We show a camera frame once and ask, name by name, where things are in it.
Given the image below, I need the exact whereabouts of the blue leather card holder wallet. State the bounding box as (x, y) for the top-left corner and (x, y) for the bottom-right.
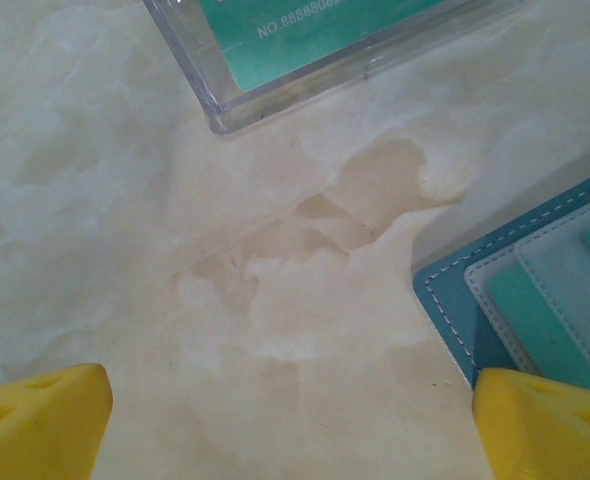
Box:
(411, 164), (590, 401)

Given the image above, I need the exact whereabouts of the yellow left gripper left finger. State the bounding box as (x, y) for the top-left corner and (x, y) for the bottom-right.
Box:
(0, 363), (115, 480)

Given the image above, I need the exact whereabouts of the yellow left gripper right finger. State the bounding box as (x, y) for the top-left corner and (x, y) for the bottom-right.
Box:
(473, 367), (590, 480)

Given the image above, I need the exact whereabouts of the clear acrylic card stand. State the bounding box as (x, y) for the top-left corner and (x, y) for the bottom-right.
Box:
(142, 0), (529, 136)

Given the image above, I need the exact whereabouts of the green AION chip card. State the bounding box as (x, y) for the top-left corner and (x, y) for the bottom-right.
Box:
(197, 0), (451, 92)

